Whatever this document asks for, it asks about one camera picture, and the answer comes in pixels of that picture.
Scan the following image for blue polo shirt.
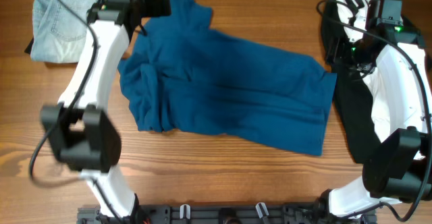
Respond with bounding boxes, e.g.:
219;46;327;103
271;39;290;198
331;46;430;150
118;0;337;156

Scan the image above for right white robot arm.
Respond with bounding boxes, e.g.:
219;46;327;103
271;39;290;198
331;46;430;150
316;0;431;222

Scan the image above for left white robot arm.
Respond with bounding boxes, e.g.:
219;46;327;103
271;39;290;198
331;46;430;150
40;0;171;223

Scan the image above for black garment under white shirt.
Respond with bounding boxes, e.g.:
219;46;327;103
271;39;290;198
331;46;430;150
319;0;432;164

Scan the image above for white printed t-shirt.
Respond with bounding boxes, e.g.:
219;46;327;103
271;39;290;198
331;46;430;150
335;0;432;161

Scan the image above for light blue denim jeans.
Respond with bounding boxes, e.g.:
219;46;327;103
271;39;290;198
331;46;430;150
30;0;97;63

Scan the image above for black garment under jeans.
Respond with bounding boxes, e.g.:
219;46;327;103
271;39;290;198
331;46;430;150
24;38;34;55

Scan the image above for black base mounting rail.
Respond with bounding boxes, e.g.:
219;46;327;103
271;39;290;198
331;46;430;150
77;202;377;224

